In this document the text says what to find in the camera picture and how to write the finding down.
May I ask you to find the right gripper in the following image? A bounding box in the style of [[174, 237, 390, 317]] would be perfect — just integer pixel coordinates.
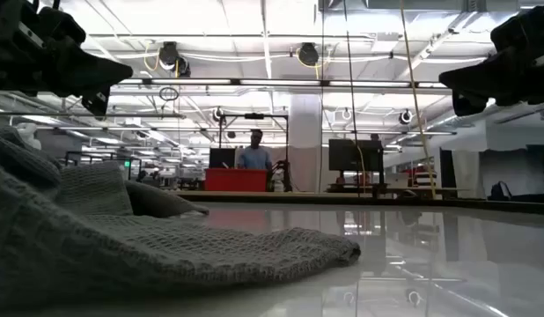
[[438, 4, 544, 118]]

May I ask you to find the grey waffle weave towel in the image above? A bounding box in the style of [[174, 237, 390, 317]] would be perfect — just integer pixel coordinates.
[[0, 125, 362, 309]]

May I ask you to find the small black monitor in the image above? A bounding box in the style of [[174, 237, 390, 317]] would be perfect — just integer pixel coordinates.
[[209, 147, 237, 169]]

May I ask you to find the person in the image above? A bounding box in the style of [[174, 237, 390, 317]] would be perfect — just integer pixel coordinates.
[[237, 129, 274, 171]]

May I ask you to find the hanging black cable loop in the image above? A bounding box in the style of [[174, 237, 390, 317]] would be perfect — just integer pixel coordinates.
[[158, 86, 180, 102]]

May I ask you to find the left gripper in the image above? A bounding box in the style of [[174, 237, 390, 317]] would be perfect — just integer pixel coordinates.
[[0, 0, 135, 118]]

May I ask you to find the large black monitor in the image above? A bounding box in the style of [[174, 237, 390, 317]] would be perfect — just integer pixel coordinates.
[[327, 138, 385, 173]]

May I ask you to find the yellow orange power cable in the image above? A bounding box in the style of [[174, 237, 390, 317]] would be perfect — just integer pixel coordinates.
[[399, 0, 436, 200]]

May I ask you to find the black gantry frame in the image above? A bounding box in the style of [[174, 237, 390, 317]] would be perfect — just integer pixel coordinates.
[[217, 112, 293, 193]]

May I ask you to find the black metal rack frame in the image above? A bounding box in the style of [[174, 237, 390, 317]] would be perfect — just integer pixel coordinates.
[[63, 151, 143, 181]]

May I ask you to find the white building column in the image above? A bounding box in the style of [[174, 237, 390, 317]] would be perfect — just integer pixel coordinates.
[[289, 93, 323, 193]]

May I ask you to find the black backpack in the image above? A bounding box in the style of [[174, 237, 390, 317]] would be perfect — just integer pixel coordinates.
[[489, 181, 513, 202]]

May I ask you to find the red plastic bin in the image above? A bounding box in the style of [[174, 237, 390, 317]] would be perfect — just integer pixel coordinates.
[[204, 167, 269, 193]]

